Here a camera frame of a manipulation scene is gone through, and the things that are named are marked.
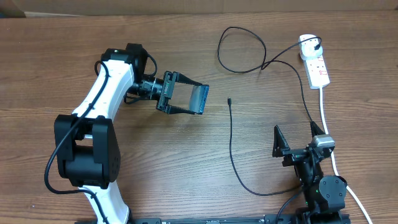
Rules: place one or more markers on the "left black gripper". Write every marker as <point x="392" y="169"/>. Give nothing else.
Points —
<point x="167" y="91"/>

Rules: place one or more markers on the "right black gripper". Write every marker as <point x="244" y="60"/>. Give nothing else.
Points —
<point x="293" y="155"/>

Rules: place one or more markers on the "blue Galaxy smartphone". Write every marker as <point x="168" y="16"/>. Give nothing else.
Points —
<point x="198" y="99"/>

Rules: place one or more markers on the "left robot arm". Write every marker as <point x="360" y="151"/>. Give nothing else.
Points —
<point x="87" y="158"/>

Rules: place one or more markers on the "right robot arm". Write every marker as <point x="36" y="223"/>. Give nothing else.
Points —
<point x="324" y="194"/>

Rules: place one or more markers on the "white power strip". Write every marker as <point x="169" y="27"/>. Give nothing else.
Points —
<point x="316" y="72"/>

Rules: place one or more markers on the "cardboard backdrop board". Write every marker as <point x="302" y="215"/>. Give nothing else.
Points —
<point x="42" y="8"/>

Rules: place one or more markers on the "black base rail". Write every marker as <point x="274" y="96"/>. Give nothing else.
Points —
<point x="267" y="219"/>

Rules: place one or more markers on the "white USB wall charger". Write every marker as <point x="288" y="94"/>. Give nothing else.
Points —
<point x="310" y="46"/>

